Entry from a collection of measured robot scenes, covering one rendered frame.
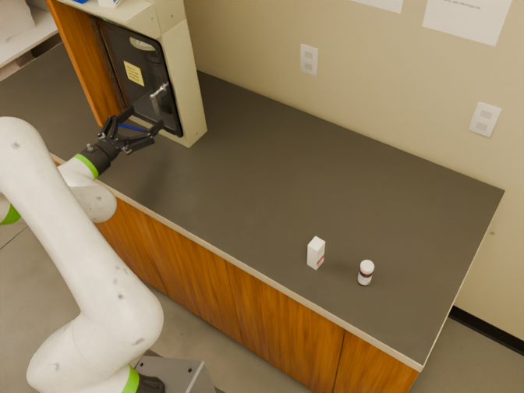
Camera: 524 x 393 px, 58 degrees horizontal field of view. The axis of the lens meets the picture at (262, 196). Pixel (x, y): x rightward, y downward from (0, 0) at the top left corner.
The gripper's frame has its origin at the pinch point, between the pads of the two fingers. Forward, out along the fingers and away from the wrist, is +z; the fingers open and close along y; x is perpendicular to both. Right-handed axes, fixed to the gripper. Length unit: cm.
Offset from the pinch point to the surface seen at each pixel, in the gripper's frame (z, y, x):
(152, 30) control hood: 7.4, -5.7, -30.1
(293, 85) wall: 54, -25, 12
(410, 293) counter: -2, -98, 20
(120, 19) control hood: -0.6, -3.3, -36.6
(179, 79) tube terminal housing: 13.4, -5.7, -8.8
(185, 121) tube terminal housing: 12.0, -5.7, 8.2
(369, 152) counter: 43, -64, 20
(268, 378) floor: -20, -57, 114
